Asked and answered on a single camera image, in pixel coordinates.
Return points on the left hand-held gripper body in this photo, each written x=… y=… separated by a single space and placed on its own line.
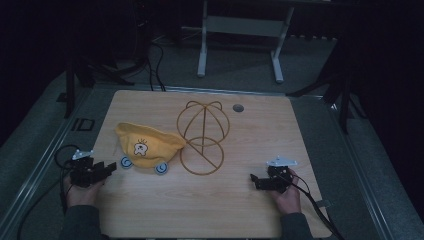
x=83 y=170

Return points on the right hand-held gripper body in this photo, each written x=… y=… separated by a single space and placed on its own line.
x=278 y=175

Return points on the yellow knit hat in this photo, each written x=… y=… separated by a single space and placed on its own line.
x=148 y=146

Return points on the person's right hand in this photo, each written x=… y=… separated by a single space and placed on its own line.
x=288 y=196

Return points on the person's left hand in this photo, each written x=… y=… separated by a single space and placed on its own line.
x=81 y=195

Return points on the grey table grommet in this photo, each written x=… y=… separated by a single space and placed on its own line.
x=238 y=107

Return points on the black tripod stand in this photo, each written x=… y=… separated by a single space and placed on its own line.
x=100 y=50
x=336 y=76

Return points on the white metal desk frame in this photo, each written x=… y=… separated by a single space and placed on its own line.
x=245 y=30

